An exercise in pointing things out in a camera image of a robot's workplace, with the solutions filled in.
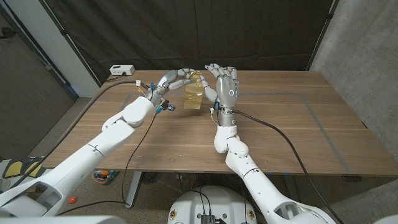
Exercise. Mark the grey table leg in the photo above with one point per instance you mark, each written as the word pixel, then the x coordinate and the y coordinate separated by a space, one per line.
pixel 289 183
pixel 133 189

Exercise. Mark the blue toy car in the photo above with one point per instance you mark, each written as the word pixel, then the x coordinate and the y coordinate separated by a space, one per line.
pixel 171 108

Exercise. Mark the small orange ball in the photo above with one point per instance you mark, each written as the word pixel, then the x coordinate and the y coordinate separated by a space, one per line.
pixel 72 199

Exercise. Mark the gold foil envelope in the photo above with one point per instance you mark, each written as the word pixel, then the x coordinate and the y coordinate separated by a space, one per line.
pixel 192 93

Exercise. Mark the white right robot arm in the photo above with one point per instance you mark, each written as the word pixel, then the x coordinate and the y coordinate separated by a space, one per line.
pixel 248 174

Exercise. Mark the black backdrop pole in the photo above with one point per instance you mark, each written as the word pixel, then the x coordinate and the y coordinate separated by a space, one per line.
pixel 323 34
pixel 71 46

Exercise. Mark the orange teal tool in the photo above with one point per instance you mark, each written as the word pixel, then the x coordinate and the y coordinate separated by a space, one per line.
pixel 104 176

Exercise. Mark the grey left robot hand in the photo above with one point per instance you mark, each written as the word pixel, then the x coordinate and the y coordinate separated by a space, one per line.
pixel 169 77

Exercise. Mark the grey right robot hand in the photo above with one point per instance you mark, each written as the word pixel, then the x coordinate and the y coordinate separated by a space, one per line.
pixel 227 90

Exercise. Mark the yellow black foot pedal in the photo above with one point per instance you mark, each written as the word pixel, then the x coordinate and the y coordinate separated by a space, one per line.
pixel 13 168
pixel 33 166

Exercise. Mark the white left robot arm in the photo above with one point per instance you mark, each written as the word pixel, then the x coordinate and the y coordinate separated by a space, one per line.
pixel 93 155

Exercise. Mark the white power strip box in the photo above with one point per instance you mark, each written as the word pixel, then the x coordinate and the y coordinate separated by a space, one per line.
pixel 122 70

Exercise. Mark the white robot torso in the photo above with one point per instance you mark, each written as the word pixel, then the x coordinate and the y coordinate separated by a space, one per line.
pixel 213 202

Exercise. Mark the black curtain backdrop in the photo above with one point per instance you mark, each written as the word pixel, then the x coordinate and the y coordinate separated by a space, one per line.
pixel 186 31

